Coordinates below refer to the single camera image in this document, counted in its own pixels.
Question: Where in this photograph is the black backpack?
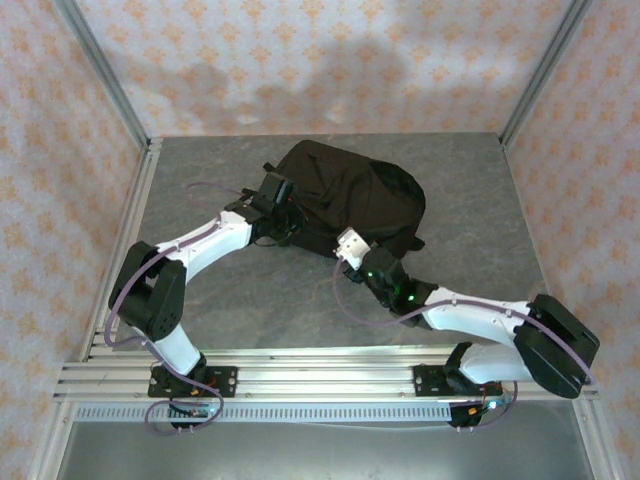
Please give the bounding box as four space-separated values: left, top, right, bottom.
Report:
264 139 427 260

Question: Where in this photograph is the base electronics board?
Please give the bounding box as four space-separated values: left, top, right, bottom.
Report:
167 402 224 434
447 397 514 434

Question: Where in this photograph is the grey metal panel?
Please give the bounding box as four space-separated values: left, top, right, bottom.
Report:
54 399 601 480

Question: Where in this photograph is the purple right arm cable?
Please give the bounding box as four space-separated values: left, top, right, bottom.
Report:
332 257 596 431

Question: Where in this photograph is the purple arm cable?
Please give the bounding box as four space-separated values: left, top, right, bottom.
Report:
332 257 596 431
102 182 251 436

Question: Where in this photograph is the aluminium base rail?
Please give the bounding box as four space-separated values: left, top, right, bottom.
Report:
52 344 601 401

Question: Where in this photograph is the aluminium table side rail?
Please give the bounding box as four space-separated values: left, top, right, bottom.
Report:
94 138 164 351

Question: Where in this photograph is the grey slotted cable duct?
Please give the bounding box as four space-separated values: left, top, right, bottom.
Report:
74 403 454 424

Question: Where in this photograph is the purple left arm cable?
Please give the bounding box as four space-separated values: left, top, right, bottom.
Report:
102 182 251 436

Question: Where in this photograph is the aluminium frame post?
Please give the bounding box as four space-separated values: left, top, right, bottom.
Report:
499 0 594 146
54 0 151 146

